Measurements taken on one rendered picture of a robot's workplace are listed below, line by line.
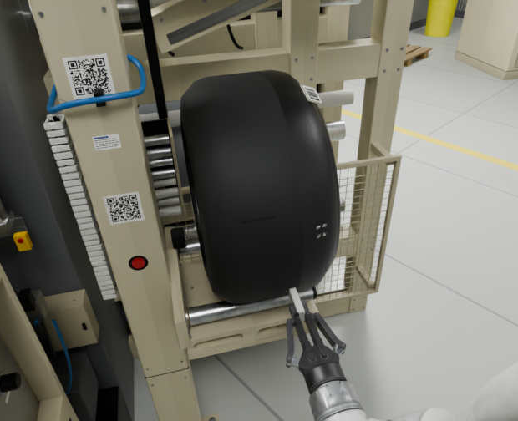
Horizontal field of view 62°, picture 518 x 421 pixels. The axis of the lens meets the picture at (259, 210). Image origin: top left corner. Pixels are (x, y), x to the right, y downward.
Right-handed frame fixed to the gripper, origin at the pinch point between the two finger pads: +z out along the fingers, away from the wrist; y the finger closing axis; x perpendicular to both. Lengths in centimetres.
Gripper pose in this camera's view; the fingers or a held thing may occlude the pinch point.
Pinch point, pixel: (296, 303)
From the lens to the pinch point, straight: 98.3
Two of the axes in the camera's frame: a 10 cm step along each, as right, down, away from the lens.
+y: -9.7, 1.7, -1.7
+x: 0.1, 7.4, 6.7
